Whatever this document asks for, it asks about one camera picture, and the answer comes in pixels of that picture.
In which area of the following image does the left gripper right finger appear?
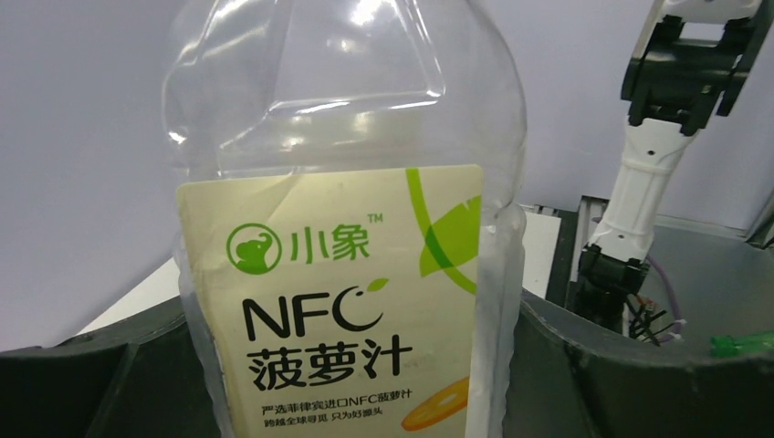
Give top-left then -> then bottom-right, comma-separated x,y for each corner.
502,291 -> 773,437

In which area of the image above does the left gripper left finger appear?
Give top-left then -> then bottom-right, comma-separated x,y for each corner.
1,297 -> 221,437

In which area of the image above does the large clear bottle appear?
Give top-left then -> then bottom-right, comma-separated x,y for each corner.
162,1 -> 527,437

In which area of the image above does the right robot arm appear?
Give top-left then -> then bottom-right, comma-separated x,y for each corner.
574,1 -> 773,332

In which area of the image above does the green plastic bottle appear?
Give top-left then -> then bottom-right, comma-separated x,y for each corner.
710,331 -> 773,358

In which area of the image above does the aluminium frame rail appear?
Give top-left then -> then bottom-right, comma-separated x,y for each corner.
522,196 -> 608,311

